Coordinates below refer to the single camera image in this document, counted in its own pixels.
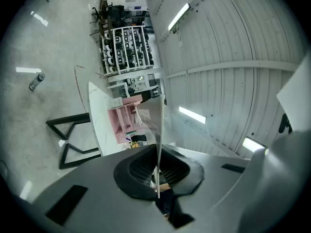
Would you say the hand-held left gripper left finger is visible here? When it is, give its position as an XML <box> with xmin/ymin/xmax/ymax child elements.
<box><xmin>31</xmin><ymin>144</ymin><xmax>176</xmax><ymax>233</ymax></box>

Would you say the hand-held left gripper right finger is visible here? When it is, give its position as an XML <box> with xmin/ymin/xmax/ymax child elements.
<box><xmin>160</xmin><ymin>145</ymin><xmax>252</xmax><ymax>233</ymax></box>

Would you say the pink desk organizer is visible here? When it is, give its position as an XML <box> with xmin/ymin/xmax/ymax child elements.
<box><xmin>107</xmin><ymin>94</ymin><xmax>148</xmax><ymax>145</ymax></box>

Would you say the lavender spiral notebook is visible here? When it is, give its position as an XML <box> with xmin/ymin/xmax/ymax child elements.
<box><xmin>135</xmin><ymin>95</ymin><xmax>166</xmax><ymax>199</ymax></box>

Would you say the long ceiling light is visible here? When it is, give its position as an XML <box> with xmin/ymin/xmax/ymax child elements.
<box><xmin>178</xmin><ymin>106</ymin><xmax>207</xmax><ymax>125</ymax></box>
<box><xmin>242</xmin><ymin>136</ymin><xmax>268</xmax><ymax>154</ymax></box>
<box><xmin>167</xmin><ymin>2</ymin><xmax>192</xmax><ymax>33</ymax></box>

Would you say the white marble table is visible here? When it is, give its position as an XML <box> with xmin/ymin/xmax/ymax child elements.
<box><xmin>45</xmin><ymin>81</ymin><xmax>129</xmax><ymax>170</ymax></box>

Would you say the clear bottle with dark cap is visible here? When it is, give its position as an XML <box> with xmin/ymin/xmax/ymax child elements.
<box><xmin>29</xmin><ymin>72</ymin><xmax>46</xmax><ymax>91</ymax></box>

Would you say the white shelf of helmets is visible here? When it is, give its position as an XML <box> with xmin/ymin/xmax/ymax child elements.
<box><xmin>100</xmin><ymin>25</ymin><xmax>155</xmax><ymax>77</ymax></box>

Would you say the black office chair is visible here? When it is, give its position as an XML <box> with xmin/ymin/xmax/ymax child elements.
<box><xmin>89</xmin><ymin>0</ymin><xmax>127</xmax><ymax>36</ymax></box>

